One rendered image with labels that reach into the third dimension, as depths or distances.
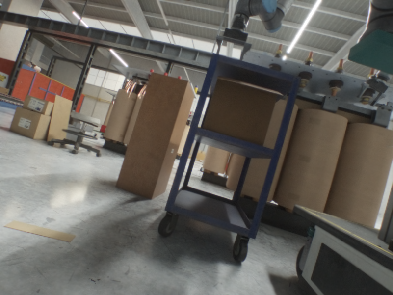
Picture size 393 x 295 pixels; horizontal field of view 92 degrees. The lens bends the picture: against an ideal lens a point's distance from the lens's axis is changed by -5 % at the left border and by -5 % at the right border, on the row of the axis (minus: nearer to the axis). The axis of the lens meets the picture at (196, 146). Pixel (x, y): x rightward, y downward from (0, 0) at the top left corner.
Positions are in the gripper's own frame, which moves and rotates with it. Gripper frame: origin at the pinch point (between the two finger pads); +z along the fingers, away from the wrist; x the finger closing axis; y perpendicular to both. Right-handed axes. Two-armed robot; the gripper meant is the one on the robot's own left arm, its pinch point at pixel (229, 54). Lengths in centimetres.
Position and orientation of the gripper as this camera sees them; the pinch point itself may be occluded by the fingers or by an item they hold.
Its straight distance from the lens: 122.0
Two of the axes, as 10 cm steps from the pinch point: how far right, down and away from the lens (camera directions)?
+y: 0.7, 0.6, 10.0
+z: -2.9, 9.6, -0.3
